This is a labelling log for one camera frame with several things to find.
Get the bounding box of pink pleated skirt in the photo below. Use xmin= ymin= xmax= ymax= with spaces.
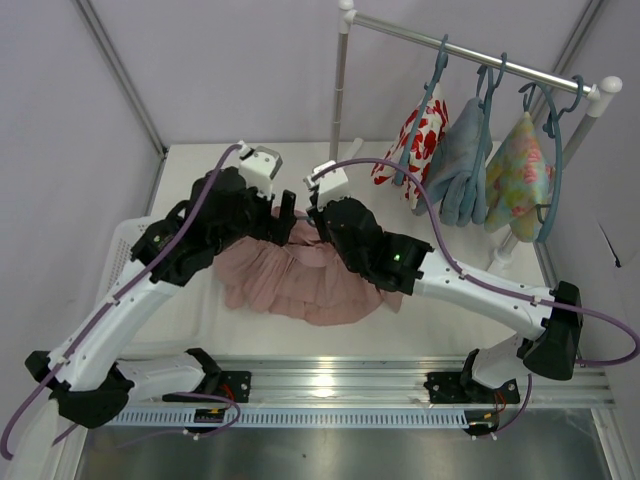
xmin=213 ymin=221 xmax=403 ymax=326

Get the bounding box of blue plastic hanger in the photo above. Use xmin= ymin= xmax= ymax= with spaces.
xmin=294 ymin=210 xmax=318 ymax=230

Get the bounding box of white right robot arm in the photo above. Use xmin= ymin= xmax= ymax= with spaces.
xmin=307 ymin=198 xmax=583 ymax=403

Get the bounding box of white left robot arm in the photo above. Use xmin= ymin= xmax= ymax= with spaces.
xmin=25 ymin=167 xmax=296 ymax=429

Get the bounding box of blue hanger with floral cloth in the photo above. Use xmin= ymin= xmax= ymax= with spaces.
xmin=393 ymin=35 xmax=448 ymax=180

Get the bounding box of light blue towel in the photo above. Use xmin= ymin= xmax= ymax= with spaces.
xmin=422 ymin=97 xmax=493 ymax=227

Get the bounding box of white plastic basket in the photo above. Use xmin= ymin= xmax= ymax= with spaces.
xmin=96 ymin=216 xmax=218 ymax=360

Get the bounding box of red floral white cloth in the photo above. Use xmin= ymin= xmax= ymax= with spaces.
xmin=370 ymin=82 xmax=449 ymax=210

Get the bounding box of yellow floral cloth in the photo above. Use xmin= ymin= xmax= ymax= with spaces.
xmin=484 ymin=113 xmax=549 ymax=233

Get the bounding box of white metal clothes rack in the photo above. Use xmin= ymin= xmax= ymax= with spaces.
xmin=319 ymin=0 xmax=624 ymax=271

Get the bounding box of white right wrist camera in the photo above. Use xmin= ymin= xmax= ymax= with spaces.
xmin=303 ymin=160 xmax=350 ymax=211

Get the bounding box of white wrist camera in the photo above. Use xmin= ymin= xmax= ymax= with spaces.
xmin=303 ymin=160 xmax=350 ymax=211
xmin=238 ymin=141 xmax=283 ymax=199

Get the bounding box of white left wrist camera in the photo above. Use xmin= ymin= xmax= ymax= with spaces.
xmin=238 ymin=141 xmax=283 ymax=199

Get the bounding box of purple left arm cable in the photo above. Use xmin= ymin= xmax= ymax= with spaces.
xmin=0 ymin=143 xmax=246 ymax=460

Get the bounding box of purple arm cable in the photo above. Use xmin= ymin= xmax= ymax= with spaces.
xmin=309 ymin=157 xmax=640 ymax=364
xmin=0 ymin=143 xmax=246 ymax=460

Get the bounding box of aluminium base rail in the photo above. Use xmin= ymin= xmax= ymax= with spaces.
xmin=215 ymin=355 xmax=615 ymax=409

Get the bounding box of white slotted cable duct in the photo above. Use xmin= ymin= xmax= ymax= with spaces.
xmin=109 ymin=406 xmax=469 ymax=429

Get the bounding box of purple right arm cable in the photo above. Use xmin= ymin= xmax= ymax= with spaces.
xmin=309 ymin=157 xmax=640 ymax=364

